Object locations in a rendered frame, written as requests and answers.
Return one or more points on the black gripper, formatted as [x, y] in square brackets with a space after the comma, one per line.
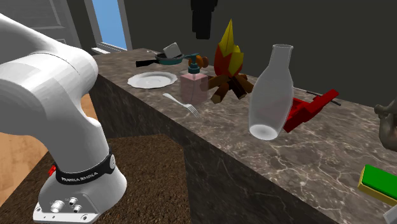
[202, 18]

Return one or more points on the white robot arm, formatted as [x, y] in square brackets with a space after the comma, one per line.
[46, 93]

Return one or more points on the orange brown round object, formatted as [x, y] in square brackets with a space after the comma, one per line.
[203, 61]

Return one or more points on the grey cube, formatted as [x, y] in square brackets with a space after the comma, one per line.
[172, 50]

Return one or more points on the toy campfire with flames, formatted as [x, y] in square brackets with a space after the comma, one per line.
[228, 62]

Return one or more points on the pink soap dispenser teal pump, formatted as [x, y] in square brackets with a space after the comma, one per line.
[193, 88]

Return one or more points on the white scalloped plate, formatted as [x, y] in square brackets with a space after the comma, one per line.
[149, 80]

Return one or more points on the silver fork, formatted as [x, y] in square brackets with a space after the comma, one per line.
[186, 106]

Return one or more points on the clear glass carafe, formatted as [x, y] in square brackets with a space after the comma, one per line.
[270, 99]

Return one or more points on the red clamp tool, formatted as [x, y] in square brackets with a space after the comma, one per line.
[305, 111]

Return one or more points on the brown speckled robot stand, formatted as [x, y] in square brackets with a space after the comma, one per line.
[149, 173]

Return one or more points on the grey panelled door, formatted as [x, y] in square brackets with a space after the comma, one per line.
[37, 15]

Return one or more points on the grey brown figure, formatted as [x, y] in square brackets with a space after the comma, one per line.
[389, 130]

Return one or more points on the white object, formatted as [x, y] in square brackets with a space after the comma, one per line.
[392, 217]

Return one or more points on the window with grey frame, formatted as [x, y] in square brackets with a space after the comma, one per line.
[108, 21]

